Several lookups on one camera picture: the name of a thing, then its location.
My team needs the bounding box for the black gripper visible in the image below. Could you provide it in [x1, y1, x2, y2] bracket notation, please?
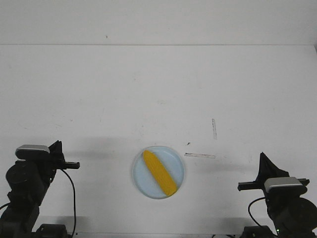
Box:
[49, 140, 80, 179]
[237, 152, 310, 191]

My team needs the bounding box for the light blue round plate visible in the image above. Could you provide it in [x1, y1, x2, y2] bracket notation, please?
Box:
[132, 146, 185, 199]

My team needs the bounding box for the yellow corn cob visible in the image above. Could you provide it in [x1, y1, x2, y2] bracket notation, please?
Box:
[143, 150, 178, 197]

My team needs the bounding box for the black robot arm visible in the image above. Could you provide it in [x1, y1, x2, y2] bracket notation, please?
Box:
[0, 140, 80, 238]
[237, 152, 317, 238]

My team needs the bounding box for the vertical clear tape strip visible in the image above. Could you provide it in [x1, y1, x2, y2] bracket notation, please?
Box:
[211, 119, 217, 139]

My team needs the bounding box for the horizontal clear tape strip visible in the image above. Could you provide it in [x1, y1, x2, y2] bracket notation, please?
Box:
[184, 153, 215, 159]

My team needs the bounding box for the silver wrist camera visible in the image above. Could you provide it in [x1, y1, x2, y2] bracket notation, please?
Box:
[264, 177, 307, 195]
[15, 144, 50, 160]

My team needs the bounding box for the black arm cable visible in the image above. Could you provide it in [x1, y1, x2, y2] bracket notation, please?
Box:
[248, 197, 267, 227]
[59, 169, 76, 236]

